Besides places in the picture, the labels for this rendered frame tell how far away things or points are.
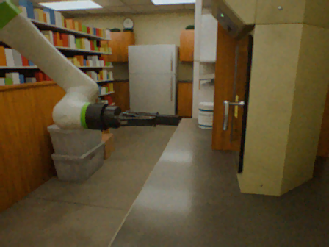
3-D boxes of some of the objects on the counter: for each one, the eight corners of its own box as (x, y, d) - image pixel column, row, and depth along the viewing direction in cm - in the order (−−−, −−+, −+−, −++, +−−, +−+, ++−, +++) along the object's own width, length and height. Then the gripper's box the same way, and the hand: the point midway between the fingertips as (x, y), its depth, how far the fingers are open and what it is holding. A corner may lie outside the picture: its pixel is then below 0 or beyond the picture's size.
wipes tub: (218, 124, 151) (219, 101, 147) (219, 130, 138) (220, 105, 135) (198, 123, 153) (199, 101, 149) (197, 129, 141) (197, 104, 137)
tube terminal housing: (294, 158, 95) (325, -58, 76) (333, 201, 65) (402, -143, 46) (232, 154, 100) (247, -51, 81) (241, 192, 69) (268, -124, 50)
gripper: (97, 109, 70) (175, 113, 65) (115, 102, 83) (181, 104, 79) (98, 134, 72) (175, 139, 67) (117, 122, 85) (181, 126, 81)
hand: (167, 120), depth 74 cm, fingers closed
